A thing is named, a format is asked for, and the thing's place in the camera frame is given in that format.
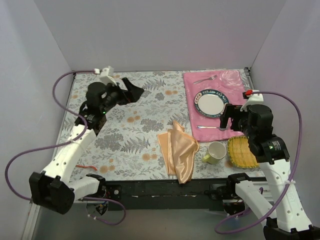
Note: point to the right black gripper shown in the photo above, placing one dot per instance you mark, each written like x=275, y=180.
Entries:
x=229, y=116

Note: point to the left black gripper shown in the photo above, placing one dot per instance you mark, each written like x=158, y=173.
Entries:
x=124, y=92

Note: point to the orange satin napkin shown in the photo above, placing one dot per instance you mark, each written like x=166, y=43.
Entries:
x=178, y=150

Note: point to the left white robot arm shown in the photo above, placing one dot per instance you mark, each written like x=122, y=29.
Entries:
x=52, y=188

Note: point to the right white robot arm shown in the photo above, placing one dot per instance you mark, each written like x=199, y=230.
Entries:
x=286, y=218

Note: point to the white plate green rim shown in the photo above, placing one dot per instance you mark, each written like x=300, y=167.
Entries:
x=210, y=103

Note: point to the silver spoon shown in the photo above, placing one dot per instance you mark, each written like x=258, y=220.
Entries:
x=207, y=127

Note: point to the yellow-green mug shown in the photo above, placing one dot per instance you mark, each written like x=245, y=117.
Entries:
x=216, y=151

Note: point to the pink floral placemat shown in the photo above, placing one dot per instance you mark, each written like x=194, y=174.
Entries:
x=230, y=82

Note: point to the yellow woven bamboo basket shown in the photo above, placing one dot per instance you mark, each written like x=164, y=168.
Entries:
x=239, y=153

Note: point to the silver fork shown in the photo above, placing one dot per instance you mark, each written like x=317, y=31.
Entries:
x=205, y=79

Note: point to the orange red stick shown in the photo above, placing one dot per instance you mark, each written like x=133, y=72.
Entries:
x=87, y=167

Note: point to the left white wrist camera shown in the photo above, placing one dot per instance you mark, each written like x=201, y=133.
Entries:
x=105, y=75

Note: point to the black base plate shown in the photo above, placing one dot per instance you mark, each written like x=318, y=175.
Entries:
x=206, y=194

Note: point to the aluminium frame rail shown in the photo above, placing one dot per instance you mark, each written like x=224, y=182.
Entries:
x=31, y=222

